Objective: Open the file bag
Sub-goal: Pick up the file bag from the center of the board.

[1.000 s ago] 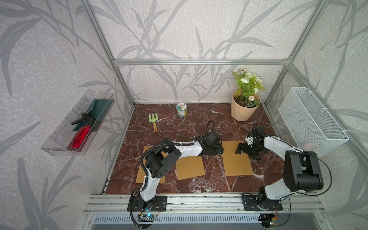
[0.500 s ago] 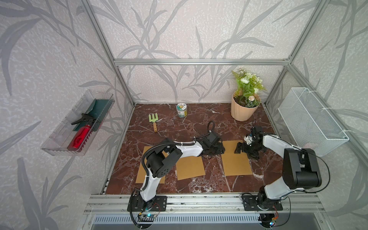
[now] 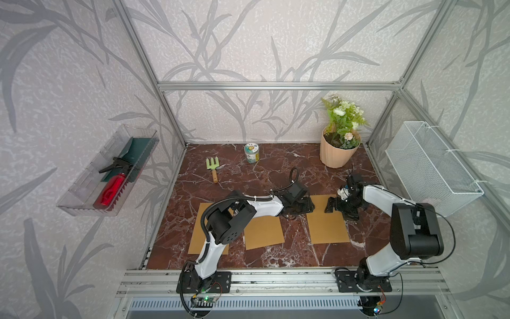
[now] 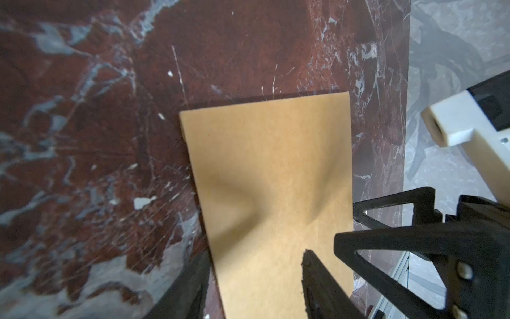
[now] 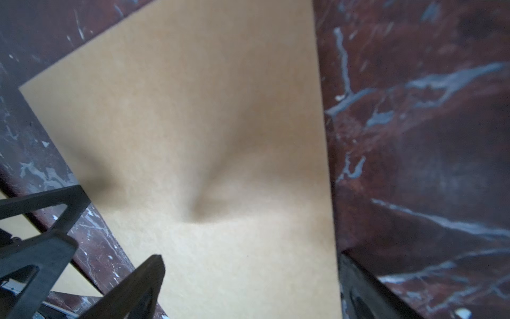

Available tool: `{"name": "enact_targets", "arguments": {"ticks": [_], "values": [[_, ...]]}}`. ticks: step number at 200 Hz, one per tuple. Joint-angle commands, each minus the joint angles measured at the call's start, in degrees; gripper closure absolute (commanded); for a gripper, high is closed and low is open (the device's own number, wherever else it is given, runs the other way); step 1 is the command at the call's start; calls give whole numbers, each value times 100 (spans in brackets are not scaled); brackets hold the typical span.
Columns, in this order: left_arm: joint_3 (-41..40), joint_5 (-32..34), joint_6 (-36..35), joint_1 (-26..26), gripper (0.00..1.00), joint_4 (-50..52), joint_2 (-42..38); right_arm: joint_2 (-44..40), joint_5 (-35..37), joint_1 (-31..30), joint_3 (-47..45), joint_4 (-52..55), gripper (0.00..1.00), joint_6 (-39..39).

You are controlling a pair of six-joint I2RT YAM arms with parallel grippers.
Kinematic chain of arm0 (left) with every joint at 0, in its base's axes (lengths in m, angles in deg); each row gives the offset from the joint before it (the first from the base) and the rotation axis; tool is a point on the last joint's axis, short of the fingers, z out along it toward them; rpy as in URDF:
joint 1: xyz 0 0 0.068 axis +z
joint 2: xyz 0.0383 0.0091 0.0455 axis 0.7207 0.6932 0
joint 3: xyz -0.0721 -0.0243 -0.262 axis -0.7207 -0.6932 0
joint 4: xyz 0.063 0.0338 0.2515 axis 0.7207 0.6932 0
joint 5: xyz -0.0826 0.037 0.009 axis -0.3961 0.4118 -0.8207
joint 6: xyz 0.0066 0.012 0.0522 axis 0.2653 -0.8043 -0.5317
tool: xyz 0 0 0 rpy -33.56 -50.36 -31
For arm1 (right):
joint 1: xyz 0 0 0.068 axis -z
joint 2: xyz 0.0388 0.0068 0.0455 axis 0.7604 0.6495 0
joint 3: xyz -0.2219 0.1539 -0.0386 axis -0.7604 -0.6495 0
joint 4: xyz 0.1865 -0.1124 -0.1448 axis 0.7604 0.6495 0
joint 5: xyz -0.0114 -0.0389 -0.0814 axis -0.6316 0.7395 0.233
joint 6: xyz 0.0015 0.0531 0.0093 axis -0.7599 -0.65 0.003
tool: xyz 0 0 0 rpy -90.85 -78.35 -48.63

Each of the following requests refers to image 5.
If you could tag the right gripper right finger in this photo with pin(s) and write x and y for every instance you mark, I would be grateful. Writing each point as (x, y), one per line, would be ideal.
(364, 296)

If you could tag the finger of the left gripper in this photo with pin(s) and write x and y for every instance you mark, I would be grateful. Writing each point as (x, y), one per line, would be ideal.
(40, 247)

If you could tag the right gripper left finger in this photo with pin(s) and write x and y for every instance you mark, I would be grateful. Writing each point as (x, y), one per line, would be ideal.
(135, 297)

